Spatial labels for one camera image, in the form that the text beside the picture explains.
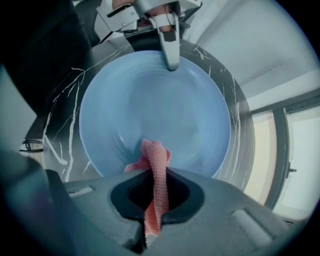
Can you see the big blue plate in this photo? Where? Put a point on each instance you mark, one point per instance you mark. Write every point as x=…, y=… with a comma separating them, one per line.
x=155, y=107

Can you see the person's black clothing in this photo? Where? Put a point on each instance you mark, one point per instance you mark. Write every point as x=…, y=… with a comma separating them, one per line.
x=50, y=50

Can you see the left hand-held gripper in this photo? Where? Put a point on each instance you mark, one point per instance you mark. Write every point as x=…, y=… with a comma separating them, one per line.
x=130, y=12

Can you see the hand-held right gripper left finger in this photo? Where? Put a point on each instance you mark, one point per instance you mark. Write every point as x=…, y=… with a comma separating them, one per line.
x=100, y=212

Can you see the black framed window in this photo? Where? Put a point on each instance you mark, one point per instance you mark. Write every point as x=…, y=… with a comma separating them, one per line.
x=295, y=160

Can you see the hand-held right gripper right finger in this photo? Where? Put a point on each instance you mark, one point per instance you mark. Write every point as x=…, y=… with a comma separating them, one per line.
x=212, y=225

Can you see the pink cloth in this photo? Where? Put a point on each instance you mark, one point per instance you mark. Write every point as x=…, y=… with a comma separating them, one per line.
x=158, y=175

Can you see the person's left hand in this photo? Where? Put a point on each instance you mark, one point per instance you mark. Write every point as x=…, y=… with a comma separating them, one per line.
x=160, y=11

